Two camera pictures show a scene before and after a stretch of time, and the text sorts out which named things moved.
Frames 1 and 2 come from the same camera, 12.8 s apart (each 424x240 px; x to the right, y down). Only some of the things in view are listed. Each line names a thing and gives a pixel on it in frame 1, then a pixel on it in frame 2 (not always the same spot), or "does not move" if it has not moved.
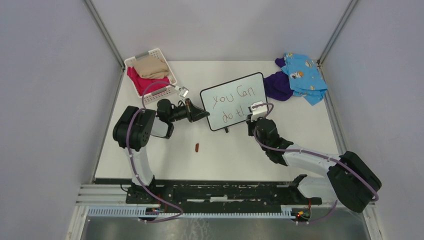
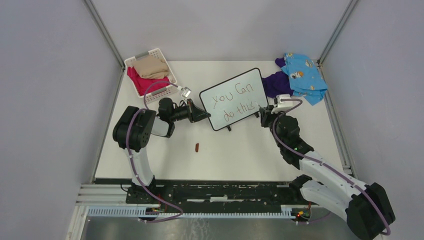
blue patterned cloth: (304, 77) does not move
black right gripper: (250, 124) to (266, 114)
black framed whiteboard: (227, 103) does not move
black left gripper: (193, 112) does not move
